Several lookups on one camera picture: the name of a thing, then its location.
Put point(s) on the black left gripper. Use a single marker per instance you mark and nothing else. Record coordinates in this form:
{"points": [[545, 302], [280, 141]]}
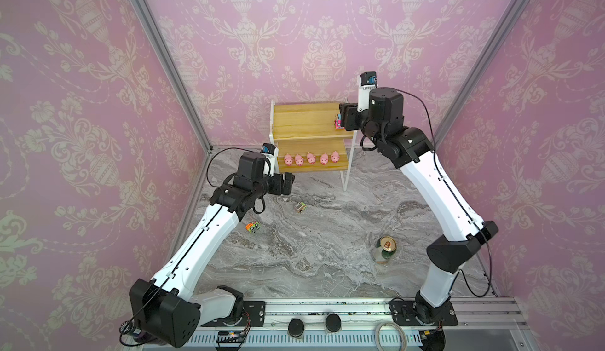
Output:
{"points": [[279, 188]]}

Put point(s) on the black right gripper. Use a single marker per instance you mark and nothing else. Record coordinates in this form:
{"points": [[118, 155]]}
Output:
{"points": [[351, 117]]}

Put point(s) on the pink toy pig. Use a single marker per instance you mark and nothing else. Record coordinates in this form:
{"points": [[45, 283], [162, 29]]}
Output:
{"points": [[324, 159], [288, 159], [311, 158], [299, 160], [335, 157]]}

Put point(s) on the green truck with grille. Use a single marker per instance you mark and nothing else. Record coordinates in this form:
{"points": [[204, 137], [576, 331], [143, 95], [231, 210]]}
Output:
{"points": [[300, 207]]}

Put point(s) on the pink blue toy truck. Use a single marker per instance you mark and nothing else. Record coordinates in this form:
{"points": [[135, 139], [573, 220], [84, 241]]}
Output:
{"points": [[337, 122]]}

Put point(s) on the orange green toy truck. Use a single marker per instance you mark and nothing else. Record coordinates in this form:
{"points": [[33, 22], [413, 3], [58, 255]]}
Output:
{"points": [[253, 227]]}

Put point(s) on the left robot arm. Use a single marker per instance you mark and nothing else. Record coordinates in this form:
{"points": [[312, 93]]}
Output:
{"points": [[180, 275]]}

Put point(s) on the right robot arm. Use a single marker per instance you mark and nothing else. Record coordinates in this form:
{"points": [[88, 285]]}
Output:
{"points": [[464, 233]]}

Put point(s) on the green can gold lid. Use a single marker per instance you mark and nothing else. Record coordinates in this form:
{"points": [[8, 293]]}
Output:
{"points": [[385, 248]]}

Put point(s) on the black round knob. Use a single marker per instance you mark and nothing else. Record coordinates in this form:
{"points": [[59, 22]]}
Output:
{"points": [[333, 323], [296, 328]]}

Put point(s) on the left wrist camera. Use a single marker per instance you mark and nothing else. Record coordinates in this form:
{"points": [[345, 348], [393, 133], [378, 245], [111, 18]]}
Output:
{"points": [[271, 153]]}

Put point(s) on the wooden two-tier shelf white frame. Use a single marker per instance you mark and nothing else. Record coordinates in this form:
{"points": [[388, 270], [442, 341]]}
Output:
{"points": [[303, 128]]}

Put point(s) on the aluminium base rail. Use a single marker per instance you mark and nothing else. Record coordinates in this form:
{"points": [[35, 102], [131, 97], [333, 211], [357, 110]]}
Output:
{"points": [[331, 311]]}

